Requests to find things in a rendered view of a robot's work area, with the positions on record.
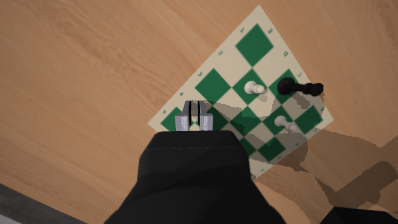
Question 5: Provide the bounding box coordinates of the green and white chessboard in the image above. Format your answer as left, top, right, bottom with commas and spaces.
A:
147, 5, 334, 180

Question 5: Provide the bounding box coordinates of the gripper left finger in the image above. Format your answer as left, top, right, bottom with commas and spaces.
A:
175, 101, 192, 131

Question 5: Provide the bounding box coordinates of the black chess piece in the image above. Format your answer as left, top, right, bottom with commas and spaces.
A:
277, 77, 324, 97

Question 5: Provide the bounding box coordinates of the white pawn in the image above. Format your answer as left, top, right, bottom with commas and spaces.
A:
191, 100, 198, 116
274, 115, 297, 131
244, 81, 265, 94

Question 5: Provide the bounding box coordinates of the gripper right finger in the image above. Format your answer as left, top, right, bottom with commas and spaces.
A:
198, 100, 213, 131

